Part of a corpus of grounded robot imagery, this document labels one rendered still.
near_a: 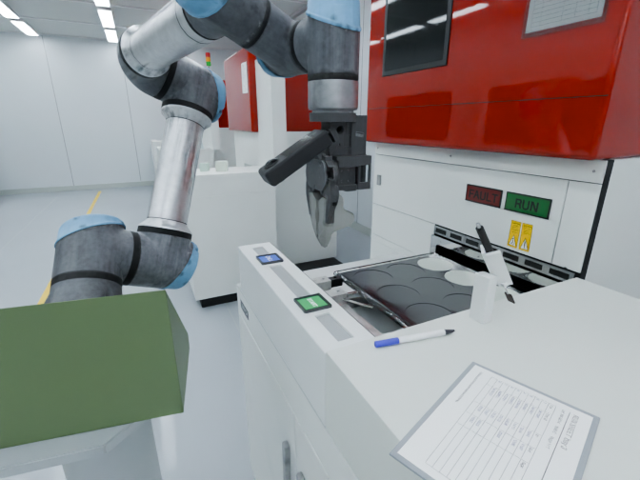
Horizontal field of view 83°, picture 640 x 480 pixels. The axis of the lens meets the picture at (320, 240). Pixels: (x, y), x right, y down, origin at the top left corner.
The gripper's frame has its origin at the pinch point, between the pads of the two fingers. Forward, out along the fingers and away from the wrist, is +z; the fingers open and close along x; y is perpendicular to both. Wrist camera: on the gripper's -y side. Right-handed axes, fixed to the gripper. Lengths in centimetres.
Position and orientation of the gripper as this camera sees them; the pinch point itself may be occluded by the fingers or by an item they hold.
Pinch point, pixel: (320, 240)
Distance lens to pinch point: 60.0
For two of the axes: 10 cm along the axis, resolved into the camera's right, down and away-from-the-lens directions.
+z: 0.0, 9.5, 3.1
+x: -4.3, -2.8, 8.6
